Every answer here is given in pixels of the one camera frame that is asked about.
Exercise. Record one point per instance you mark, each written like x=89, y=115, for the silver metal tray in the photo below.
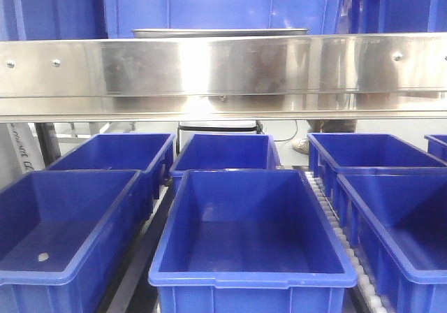
x=220, y=33

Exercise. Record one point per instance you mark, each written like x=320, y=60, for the lower back middle blue bin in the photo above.
x=206, y=151

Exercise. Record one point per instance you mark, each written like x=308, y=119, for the blue bin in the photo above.
x=331, y=154
x=249, y=241
x=150, y=153
x=206, y=151
x=23, y=20
x=437, y=146
x=317, y=16
x=392, y=16
x=63, y=235
x=397, y=223

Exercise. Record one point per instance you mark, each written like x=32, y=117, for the white black box behind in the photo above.
x=187, y=128

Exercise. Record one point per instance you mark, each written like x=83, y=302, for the lower back left blue bin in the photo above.
x=150, y=153

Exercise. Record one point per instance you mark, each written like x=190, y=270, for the lower front middle blue bin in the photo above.
x=249, y=241

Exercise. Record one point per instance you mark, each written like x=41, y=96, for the lower back right blue bin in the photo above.
x=331, y=154

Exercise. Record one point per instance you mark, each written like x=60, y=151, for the upper middle blue bin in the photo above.
x=317, y=16

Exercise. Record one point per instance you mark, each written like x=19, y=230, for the lower roller track left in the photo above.
x=129, y=289

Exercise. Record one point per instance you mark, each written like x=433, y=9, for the roller track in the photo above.
x=129, y=289
x=362, y=297

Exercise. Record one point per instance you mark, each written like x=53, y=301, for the lower front left blue bin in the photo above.
x=63, y=235

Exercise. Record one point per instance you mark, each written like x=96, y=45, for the lower front right blue bin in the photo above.
x=397, y=223

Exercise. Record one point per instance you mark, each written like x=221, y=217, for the white banner with text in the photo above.
x=20, y=152

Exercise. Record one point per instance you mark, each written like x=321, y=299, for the upper right blue bin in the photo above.
x=392, y=16

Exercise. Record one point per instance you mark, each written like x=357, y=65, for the lower roller track right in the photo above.
x=362, y=297

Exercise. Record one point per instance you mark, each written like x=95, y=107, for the far right blue bin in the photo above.
x=437, y=146

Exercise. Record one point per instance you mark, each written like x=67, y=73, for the upper left blue bin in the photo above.
x=23, y=20

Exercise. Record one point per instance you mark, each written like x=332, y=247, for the stainless steel shelf rail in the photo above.
x=369, y=76

